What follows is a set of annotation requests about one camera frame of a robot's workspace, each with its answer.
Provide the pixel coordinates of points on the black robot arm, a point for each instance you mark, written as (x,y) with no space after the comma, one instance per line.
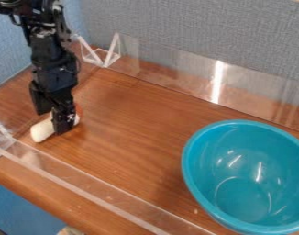
(34,16)

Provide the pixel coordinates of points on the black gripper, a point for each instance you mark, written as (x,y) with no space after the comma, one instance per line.
(54,77)

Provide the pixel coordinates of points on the white brown toy mushroom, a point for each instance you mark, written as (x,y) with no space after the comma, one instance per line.
(41,130)

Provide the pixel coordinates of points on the clear acrylic front barrier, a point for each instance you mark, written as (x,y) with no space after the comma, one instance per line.
(81,198)

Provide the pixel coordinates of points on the clear acrylic back barrier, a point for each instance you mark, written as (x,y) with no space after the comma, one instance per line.
(258,94)

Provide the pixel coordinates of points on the blue plastic bowl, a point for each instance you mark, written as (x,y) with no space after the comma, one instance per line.
(240,169)

